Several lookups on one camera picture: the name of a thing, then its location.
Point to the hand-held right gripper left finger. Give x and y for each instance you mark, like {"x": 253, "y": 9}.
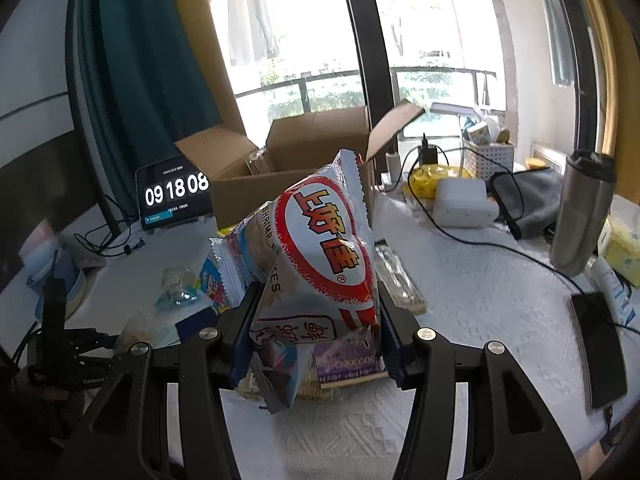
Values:
{"x": 242, "y": 345}

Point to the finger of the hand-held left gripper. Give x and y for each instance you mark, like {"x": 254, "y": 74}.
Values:
{"x": 95, "y": 339}

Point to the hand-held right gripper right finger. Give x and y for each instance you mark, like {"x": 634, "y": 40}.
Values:
{"x": 388, "y": 345}

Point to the purple snack packet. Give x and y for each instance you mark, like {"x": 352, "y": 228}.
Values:
{"x": 350, "y": 357}

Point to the blue snack packet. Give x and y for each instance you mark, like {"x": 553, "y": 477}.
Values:
{"x": 216, "y": 280}

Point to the white red snack bag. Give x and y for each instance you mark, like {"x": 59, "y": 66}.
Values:
{"x": 320, "y": 240}

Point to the brown cardboard box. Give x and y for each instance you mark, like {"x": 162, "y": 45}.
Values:
{"x": 320, "y": 160}

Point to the blue white round container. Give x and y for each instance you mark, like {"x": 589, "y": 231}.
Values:
{"x": 62, "y": 280}

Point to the clear biscuit pack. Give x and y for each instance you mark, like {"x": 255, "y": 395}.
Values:
{"x": 400, "y": 277}

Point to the clear plastic packet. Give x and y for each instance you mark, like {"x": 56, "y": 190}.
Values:
{"x": 176, "y": 290}

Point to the white power adapter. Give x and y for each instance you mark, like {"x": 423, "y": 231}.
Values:
{"x": 462, "y": 202}

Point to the black tablet clock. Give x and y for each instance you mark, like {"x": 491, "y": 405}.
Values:
{"x": 172, "y": 195}

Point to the black charger plug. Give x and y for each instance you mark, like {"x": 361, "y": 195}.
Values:
{"x": 427, "y": 152}

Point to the grey cloth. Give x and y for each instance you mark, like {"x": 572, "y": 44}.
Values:
{"x": 535, "y": 200}

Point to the white plastic basket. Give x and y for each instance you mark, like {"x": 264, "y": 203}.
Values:
{"x": 487, "y": 160}

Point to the black smartphone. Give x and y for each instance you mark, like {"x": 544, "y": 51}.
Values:
{"x": 600, "y": 350}

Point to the white tube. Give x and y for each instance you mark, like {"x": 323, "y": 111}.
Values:
{"x": 612, "y": 290}

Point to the steel thermos flask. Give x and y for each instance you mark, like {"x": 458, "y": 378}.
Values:
{"x": 580, "y": 215}

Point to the computer monitor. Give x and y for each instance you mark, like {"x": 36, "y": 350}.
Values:
{"x": 35, "y": 110}

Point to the desk lamp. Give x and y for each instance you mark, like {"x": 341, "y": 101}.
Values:
{"x": 452, "y": 110}

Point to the yellow tissue pack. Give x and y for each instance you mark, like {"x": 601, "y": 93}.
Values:
{"x": 625, "y": 250}

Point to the teal curtain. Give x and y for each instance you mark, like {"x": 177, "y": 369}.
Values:
{"x": 145, "y": 60}

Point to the hanging white cloth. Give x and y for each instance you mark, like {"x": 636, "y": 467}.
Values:
{"x": 250, "y": 15}

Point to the yellow curtain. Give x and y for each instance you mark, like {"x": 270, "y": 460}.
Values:
{"x": 607, "y": 60}

